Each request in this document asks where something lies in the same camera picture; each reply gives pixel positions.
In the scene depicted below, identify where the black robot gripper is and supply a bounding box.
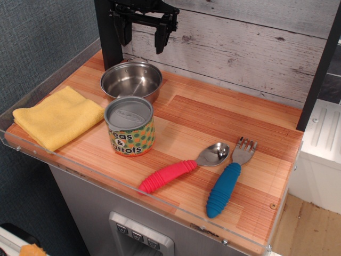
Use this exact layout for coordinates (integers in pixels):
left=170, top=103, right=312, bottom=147
left=110, top=1, right=180, bottom=54

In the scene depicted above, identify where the peas and carrots toy can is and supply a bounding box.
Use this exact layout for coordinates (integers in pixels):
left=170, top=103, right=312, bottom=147
left=104, top=96, right=155, bottom=157

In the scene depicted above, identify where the stainless steel pot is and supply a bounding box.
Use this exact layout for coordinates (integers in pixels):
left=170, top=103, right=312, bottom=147
left=100, top=58, right=163, bottom=103

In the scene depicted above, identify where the yellow folded cloth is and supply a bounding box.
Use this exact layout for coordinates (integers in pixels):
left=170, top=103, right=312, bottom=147
left=13, top=86, right=104, bottom=151

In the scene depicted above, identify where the grey toy fridge cabinet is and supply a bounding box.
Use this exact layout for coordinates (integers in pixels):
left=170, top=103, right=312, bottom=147
left=49, top=164, right=258, bottom=256

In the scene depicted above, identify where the silver dispenser button panel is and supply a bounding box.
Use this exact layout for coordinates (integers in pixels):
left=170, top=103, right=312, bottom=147
left=109, top=211, right=175, bottom=255

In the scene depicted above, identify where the white toy sink unit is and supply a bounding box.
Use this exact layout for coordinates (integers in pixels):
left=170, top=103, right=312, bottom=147
left=289, top=99, right=340, bottom=213

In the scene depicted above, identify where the orange object at corner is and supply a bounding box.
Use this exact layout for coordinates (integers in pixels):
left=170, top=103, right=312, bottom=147
left=19, top=244, right=47, bottom=256

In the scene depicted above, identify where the black left vertical post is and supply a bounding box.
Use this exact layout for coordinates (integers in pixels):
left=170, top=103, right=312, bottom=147
left=94, top=0, right=123, bottom=70

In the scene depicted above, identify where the black vertical post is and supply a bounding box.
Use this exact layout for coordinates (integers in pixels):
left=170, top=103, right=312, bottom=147
left=94, top=0, right=123, bottom=70
left=296, top=4, right=340, bottom=132

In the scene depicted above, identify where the spoon with pink handle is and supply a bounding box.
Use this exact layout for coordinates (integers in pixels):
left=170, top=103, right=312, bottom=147
left=138, top=142, right=230, bottom=194

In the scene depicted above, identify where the clear acrylic guard rail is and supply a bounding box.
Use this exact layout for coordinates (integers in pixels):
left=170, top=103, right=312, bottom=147
left=2, top=42, right=306, bottom=255

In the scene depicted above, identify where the fork with blue handle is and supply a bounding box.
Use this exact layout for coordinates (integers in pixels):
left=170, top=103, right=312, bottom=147
left=206, top=137, right=257, bottom=219

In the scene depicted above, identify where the black right vertical post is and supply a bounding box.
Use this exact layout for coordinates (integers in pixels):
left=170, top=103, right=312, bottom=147
left=296, top=4, right=340, bottom=132

